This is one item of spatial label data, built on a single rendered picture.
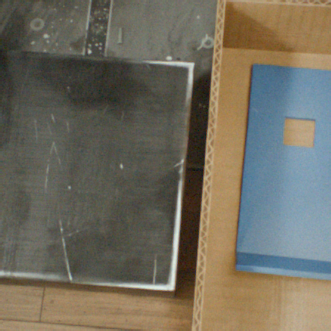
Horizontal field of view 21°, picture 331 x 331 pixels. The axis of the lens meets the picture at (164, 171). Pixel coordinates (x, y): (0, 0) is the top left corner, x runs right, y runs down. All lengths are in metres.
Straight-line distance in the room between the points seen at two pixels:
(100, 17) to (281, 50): 0.13
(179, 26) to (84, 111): 0.10
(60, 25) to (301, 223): 0.22
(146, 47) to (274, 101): 0.10
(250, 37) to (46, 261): 0.21
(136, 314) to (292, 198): 0.13
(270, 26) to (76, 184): 0.17
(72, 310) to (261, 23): 0.23
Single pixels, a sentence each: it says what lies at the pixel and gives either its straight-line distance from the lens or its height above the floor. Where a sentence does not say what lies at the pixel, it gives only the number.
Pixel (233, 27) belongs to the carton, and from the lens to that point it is 0.62.
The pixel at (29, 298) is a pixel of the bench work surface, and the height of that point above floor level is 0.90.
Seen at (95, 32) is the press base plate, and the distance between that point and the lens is 0.66.
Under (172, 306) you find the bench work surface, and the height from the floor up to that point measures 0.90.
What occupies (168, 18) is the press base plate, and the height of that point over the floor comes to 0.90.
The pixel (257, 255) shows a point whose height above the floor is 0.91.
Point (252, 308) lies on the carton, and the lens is 0.59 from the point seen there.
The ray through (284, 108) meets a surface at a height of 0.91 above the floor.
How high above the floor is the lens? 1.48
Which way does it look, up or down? 70 degrees down
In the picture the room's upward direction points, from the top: 4 degrees counter-clockwise
